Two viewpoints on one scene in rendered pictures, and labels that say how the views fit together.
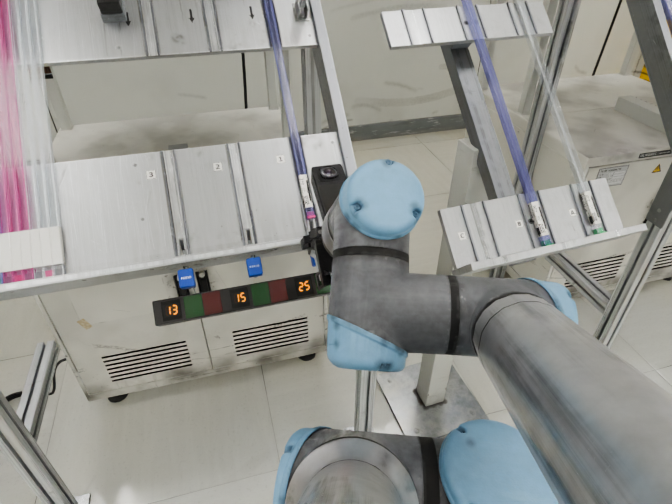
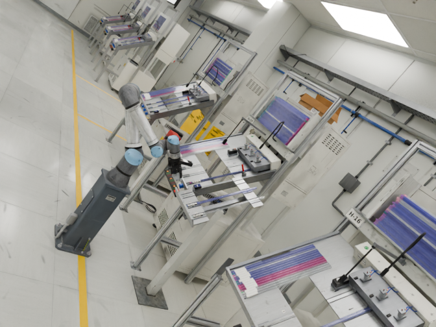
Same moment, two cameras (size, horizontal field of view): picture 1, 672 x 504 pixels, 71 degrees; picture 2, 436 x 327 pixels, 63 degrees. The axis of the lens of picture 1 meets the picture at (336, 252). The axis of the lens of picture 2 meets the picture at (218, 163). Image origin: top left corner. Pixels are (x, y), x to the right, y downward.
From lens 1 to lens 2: 237 cm
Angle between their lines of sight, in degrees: 68
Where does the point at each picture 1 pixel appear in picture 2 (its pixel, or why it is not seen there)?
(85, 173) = (193, 157)
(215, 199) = (191, 171)
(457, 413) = (142, 295)
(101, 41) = (222, 154)
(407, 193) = (172, 138)
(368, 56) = not seen: outside the picture
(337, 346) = not seen: hidden behind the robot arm
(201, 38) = (229, 165)
